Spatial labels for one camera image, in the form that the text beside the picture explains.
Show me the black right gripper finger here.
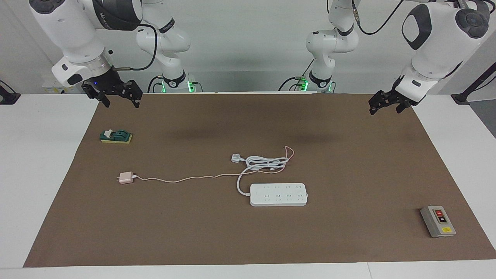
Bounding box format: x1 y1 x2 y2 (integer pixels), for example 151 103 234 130
82 84 111 108
123 80 143 109

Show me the thin pink charger cable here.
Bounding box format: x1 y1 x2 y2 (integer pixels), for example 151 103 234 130
134 146 295 183

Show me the white power strip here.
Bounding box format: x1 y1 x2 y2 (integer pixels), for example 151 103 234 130
250 183 308 207

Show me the black stand clamp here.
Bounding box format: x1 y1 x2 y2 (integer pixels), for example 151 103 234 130
451 62 496 105
0 80 21 105

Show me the brown table mat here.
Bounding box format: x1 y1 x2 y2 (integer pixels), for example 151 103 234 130
23 93 496 268

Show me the black arm base cable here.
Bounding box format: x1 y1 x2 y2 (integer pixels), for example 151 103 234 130
147 76 165 93
278 77 307 92

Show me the white wall outlet box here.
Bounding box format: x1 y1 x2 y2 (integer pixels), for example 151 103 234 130
43 82 84 94

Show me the green knife switch yellow base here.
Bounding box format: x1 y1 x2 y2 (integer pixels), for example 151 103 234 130
100 129 133 145

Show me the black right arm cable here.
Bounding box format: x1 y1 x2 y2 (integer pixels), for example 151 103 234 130
114 23 158 71

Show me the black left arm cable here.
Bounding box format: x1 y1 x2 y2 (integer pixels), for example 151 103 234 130
351 0 405 35

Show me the grey push-button switch box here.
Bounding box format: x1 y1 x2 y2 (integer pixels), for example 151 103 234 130
420 205 456 238

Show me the white power strip cord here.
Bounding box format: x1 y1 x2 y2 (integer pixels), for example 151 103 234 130
231 153 289 196

